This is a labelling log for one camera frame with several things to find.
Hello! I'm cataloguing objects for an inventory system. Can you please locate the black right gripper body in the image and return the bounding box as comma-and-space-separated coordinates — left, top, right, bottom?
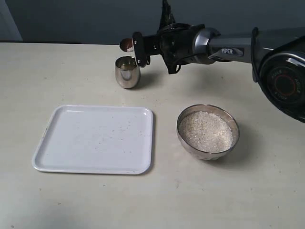
144, 23, 205, 65

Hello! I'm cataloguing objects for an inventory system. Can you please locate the dark red wooden spoon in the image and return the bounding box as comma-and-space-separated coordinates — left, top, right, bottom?
120, 38, 134, 52

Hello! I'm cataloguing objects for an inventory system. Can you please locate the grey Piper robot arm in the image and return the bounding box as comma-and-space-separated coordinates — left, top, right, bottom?
132, 23, 305, 122

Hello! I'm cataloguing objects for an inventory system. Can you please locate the small steel cup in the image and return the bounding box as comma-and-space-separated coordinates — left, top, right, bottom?
115, 56, 141, 89

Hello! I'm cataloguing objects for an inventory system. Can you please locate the steel bowl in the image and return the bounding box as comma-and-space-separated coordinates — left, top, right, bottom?
176, 104, 240, 160

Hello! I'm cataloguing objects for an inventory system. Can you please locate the white rectangular tray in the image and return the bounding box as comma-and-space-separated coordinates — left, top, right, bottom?
32, 105, 154, 175

